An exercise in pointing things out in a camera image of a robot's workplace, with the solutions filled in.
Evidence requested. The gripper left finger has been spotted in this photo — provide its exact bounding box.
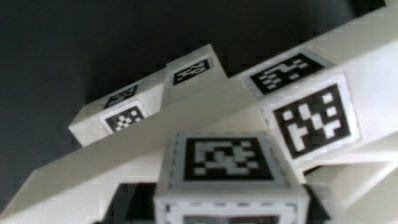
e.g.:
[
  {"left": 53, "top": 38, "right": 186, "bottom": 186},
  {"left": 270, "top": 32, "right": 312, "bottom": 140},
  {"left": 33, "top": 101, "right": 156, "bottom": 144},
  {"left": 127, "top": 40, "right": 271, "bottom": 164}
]
[{"left": 94, "top": 183, "right": 156, "bottom": 224}]

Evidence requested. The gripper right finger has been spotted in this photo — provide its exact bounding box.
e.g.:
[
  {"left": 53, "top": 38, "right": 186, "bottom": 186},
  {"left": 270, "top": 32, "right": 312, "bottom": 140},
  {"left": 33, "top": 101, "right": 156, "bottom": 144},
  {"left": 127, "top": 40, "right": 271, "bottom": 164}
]
[{"left": 302, "top": 183, "right": 357, "bottom": 224}]

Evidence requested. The white chair back frame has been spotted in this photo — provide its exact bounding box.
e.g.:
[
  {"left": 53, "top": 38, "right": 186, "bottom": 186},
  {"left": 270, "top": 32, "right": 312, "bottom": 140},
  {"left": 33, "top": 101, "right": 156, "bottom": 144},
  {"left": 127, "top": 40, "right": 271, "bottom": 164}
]
[{"left": 0, "top": 0, "right": 398, "bottom": 224}]

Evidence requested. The white tagged cube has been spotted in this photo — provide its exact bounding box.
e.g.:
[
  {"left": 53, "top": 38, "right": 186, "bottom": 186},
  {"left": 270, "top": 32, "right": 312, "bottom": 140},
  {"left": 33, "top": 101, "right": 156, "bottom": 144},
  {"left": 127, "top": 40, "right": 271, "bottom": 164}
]
[
  {"left": 239, "top": 47, "right": 360, "bottom": 164},
  {"left": 154, "top": 132, "right": 309, "bottom": 224}
]

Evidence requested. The white chair leg block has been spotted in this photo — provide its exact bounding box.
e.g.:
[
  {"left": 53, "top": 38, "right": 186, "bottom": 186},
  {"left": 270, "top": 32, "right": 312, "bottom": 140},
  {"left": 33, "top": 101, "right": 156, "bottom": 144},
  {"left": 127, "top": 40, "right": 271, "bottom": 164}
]
[{"left": 69, "top": 70, "right": 165, "bottom": 146}]

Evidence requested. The white chair seat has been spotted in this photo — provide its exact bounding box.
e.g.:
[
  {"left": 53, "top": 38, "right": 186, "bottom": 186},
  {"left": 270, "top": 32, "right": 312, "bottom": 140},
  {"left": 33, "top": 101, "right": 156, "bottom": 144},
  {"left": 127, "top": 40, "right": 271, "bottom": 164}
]
[{"left": 163, "top": 44, "right": 227, "bottom": 105}]

